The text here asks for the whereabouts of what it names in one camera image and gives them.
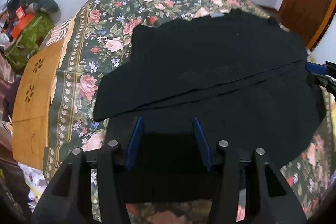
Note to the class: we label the floral green bedspread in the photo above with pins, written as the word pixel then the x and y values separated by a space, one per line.
pixel 96 41

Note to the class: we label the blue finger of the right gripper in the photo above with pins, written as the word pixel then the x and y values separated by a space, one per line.
pixel 316 68

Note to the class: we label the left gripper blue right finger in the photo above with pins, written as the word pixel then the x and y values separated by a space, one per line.
pixel 203 144

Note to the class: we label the green storage box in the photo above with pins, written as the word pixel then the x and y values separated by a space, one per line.
pixel 28 41

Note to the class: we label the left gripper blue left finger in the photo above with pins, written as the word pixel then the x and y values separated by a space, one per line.
pixel 133 145

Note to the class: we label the brown bamboo mat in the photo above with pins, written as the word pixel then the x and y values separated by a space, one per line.
pixel 31 109

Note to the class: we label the orange box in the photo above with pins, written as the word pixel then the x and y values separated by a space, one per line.
pixel 18 28

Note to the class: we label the black t-shirt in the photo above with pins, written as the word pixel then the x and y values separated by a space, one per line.
pixel 243 76

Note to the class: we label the wooden door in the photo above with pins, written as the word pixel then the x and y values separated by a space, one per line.
pixel 307 18

